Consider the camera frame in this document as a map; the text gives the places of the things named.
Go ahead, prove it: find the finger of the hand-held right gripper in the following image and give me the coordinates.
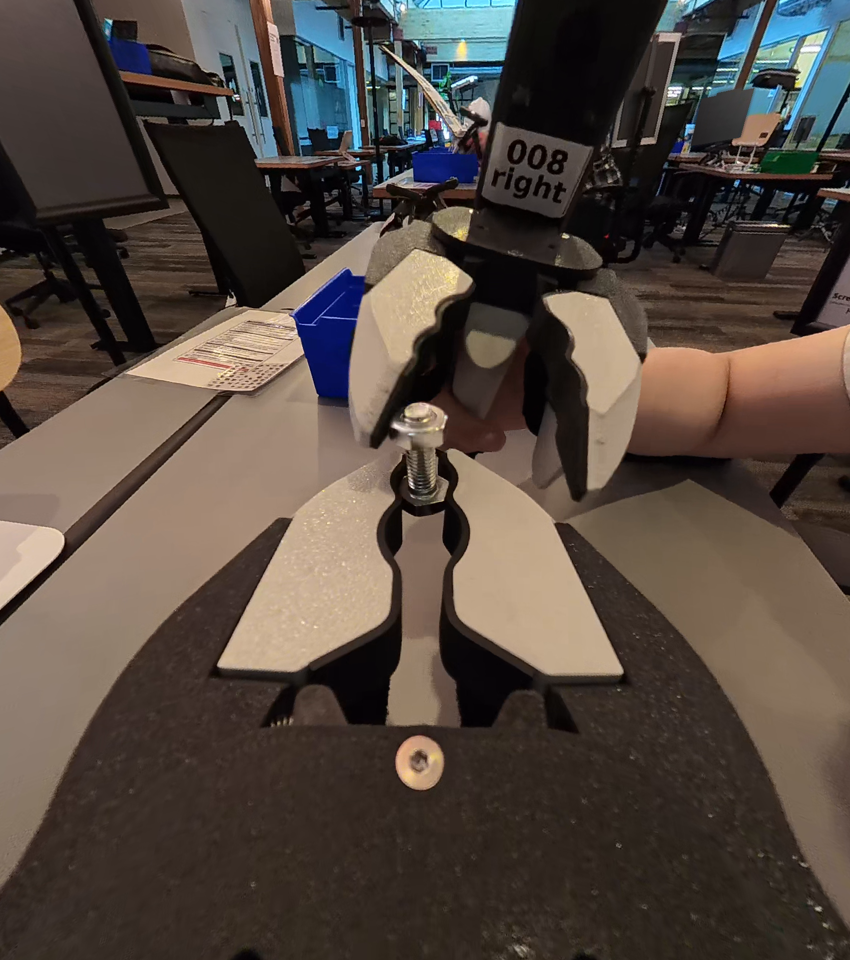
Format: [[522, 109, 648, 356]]
[[348, 247, 478, 451], [524, 289, 645, 502]]

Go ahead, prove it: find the laminated instruction sheet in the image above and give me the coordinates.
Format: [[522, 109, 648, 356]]
[[127, 311, 306, 396]]

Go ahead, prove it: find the computer monitor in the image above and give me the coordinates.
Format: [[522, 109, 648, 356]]
[[691, 88, 756, 151]]

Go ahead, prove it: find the small blue bin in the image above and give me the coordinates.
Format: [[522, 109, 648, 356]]
[[412, 147, 480, 185]]

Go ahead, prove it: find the person's right hand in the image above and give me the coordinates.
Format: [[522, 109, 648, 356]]
[[431, 341, 546, 456]]

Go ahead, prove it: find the person's right forearm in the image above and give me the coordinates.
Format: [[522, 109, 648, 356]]
[[623, 348, 850, 459]]

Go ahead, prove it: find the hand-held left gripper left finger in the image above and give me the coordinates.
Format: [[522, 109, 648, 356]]
[[216, 459, 405, 685]]

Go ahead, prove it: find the grey computer tower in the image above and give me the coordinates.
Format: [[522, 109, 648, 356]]
[[710, 219, 792, 282]]

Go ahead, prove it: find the blue plastic bin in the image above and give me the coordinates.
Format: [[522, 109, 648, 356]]
[[292, 268, 367, 400]]

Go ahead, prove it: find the wooden office desk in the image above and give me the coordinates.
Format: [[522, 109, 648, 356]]
[[256, 153, 377, 234], [665, 153, 850, 249]]

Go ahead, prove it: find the thick silver bolt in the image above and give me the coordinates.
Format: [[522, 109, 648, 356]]
[[389, 402, 448, 492]]

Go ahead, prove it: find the black swivel chair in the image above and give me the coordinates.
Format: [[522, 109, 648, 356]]
[[0, 225, 129, 331]]

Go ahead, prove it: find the dark framed board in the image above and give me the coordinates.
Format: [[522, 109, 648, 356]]
[[0, 0, 171, 226]]

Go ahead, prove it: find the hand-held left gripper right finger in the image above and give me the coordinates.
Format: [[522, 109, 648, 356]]
[[443, 450, 625, 688]]

